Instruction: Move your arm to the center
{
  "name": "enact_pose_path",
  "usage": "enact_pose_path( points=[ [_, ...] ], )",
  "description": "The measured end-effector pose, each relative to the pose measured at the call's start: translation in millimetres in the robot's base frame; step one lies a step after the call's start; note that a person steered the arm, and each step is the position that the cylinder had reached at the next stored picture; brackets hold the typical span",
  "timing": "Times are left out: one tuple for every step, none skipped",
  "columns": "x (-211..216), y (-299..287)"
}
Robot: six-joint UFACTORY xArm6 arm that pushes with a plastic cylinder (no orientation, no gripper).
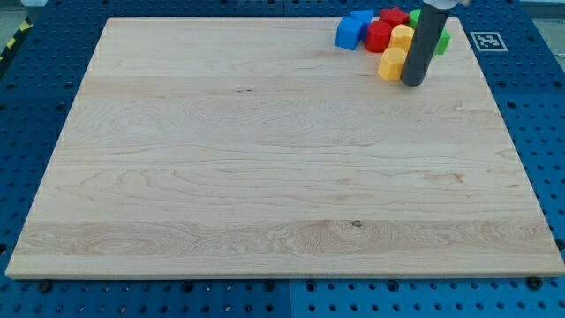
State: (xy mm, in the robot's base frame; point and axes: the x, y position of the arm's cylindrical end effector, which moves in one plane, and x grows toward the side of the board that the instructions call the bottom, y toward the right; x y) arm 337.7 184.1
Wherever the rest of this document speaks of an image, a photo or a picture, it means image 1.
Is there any yellow hexagon block lower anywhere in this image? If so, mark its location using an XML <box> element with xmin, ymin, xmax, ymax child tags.
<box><xmin>377</xmin><ymin>47</ymin><xmax>406</xmax><ymax>81</ymax></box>

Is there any red star block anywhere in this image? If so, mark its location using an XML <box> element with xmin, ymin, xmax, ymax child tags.
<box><xmin>380</xmin><ymin>7</ymin><xmax>410</xmax><ymax>28</ymax></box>

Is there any blue cube block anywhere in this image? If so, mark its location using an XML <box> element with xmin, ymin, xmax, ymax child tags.
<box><xmin>335</xmin><ymin>16</ymin><xmax>365</xmax><ymax>50</ymax></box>

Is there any red cylinder block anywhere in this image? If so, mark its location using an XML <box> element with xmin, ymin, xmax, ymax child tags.
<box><xmin>365</xmin><ymin>20</ymin><xmax>392</xmax><ymax>53</ymax></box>

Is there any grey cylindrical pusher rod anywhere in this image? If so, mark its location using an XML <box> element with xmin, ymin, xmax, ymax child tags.
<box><xmin>401</xmin><ymin>2</ymin><xmax>452</xmax><ymax>87</ymax></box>

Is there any large wooden board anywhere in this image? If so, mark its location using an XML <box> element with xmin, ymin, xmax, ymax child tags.
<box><xmin>6</xmin><ymin>17</ymin><xmax>564</xmax><ymax>280</ymax></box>

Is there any white fiducial marker tag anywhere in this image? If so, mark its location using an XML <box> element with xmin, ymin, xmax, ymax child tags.
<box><xmin>471</xmin><ymin>31</ymin><xmax>508</xmax><ymax>52</ymax></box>

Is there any green block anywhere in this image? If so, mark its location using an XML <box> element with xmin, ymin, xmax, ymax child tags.
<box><xmin>409</xmin><ymin>9</ymin><xmax>421</xmax><ymax>29</ymax></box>
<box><xmin>434</xmin><ymin>30</ymin><xmax>451</xmax><ymax>55</ymax></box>

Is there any black bolt right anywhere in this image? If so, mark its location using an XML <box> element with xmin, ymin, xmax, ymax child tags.
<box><xmin>527</xmin><ymin>276</ymin><xmax>543</xmax><ymax>291</ymax></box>

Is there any blue block behind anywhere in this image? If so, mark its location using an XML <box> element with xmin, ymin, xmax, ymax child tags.
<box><xmin>350</xmin><ymin>9</ymin><xmax>374</xmax><ymax>26</ymax></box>

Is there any green block left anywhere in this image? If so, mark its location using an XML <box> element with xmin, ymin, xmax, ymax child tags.
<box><xmin>409</xmin><ymin>9</ymin><xmax>421</xmax><ymax>29</ymax></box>

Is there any yellow hexagon block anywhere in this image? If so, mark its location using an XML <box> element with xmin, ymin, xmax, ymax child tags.
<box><xmin>377</xmin><ymin>47</ymin><xmax>406</xmax><ymax>81</ymax></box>
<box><xmin>388</xmin><ymin>24</ymin><xmax>415</xmax><ymax>52</ymax></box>

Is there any green block right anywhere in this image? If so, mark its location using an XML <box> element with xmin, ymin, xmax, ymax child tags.
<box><xmin>434</xmin><ymin>30</ymin><xmax>451</xmax><ymax>55</ymax></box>

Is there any yellow hexagon block upper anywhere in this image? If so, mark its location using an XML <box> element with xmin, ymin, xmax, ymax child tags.
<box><xmin>388</xmin><ymin>24</ymin><xmax>415</xmax><ymax>52</ymax></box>

